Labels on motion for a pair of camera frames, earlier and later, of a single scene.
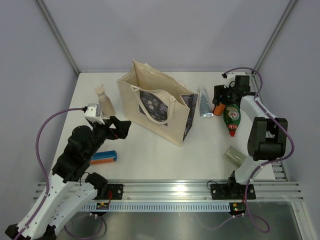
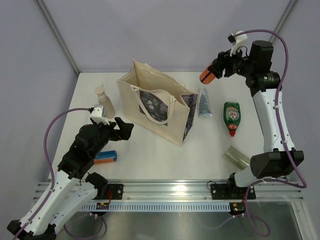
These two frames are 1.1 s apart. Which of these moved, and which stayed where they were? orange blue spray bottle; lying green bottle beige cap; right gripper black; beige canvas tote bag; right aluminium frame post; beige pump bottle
Moved: orange blue spray bottle; right gripper black
Stayed: beige pump bottle; right aluminium frame post; lying green bottle beige cap; beige canvas tote bag
